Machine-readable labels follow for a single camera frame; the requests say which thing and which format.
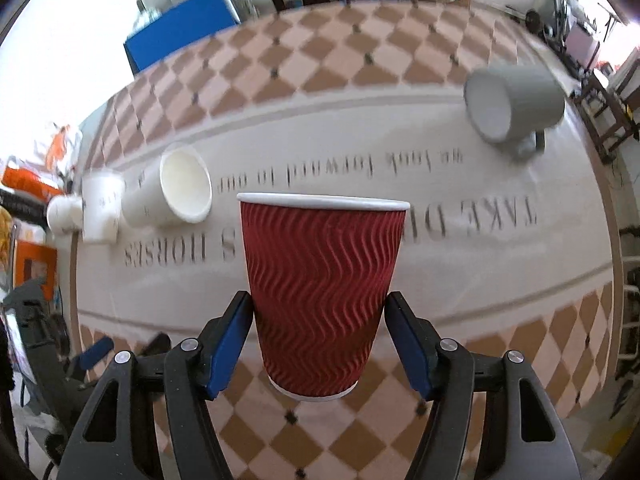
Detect white upright cup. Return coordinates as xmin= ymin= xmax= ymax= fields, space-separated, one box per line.
xmin=81 ymin=169 xmax=125 ymax=245

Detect white paper cup lying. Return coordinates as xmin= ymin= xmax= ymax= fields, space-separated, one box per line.
xmin=122 ymin=144 xmax=213 ymax=229

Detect red ripple paper cup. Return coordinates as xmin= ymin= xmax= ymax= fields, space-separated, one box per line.
xmin=236 ymin=192 xmax=410 ymax=402

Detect checkered printed tablecloth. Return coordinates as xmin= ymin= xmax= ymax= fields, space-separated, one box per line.
xmin=69 ymin=0 xmax=624 ymax=480

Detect dark wooden chair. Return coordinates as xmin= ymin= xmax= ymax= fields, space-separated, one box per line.
xmin=570 ymin=70 xmax=639 ymax=165

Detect small white cup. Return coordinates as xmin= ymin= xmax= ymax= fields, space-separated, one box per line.
xmin=46 ymin=195 xmax=84 ymax=235

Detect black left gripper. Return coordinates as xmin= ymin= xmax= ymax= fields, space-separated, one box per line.
xmin=1 ymin=280 xmax=170 ymax=479

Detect blue panel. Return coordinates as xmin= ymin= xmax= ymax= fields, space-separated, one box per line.
xmin=124 ymin=0 xmax=236 ymax=76

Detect grey ribbed ceramic mug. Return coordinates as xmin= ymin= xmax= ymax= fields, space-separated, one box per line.
xmin=463 ymin=65 xmax=565 ymax=162

